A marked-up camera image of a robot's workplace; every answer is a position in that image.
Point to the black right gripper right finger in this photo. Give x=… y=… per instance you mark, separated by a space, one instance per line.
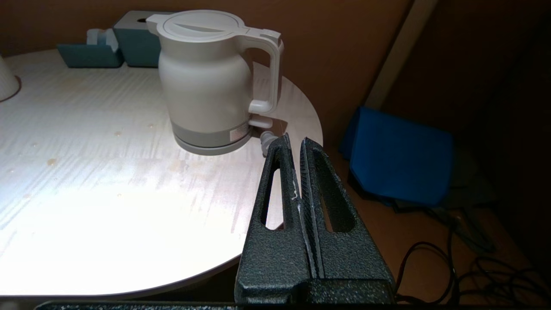
x=357 y=258

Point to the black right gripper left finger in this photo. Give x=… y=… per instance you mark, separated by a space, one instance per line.
x=275 y=258

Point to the white electric kettle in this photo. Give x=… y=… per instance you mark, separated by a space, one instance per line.
x=206 y=86

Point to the blue folded cloth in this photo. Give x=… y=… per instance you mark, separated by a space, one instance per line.
x=400 y=159

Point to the white power plug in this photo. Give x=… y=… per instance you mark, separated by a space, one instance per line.
x=267 y=142

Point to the grey round kettle base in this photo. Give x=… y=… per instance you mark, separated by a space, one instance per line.
x=211 y=148

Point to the grey blue tissue box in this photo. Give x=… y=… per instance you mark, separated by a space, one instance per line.
x=137 y=49

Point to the small grey sachet holder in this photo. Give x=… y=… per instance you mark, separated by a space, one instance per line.
x=90 y=58

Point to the white sachet packets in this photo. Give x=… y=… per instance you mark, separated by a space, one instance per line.
x=101 y=38

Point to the white ribbed mug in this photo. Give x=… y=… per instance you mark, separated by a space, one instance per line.
x=6 y=82

